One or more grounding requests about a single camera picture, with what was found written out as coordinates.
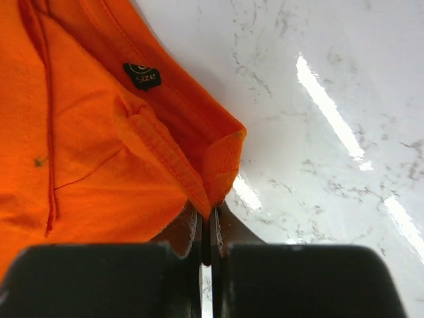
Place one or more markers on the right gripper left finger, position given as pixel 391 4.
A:
pixel 155 279

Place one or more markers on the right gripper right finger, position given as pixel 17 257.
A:
pixel 253 278

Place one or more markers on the orange t-shirt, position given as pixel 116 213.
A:
pixel 104 137

